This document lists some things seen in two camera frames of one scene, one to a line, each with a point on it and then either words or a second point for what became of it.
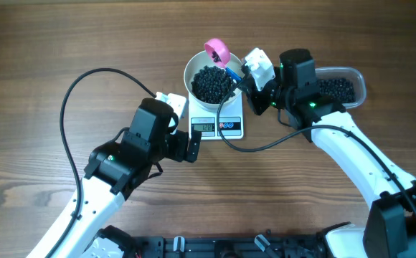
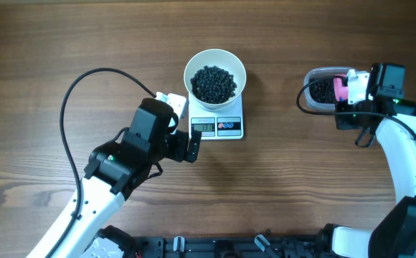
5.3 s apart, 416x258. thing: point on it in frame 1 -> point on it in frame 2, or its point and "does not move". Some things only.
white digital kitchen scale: [230, 120] does not move
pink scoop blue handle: [219, 51] -> [341, 92]
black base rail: [257, 246] does not move
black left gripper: [180, 153] does not move
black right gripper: [253, 94] -> [343, 122]
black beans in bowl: [211, 84] does not move
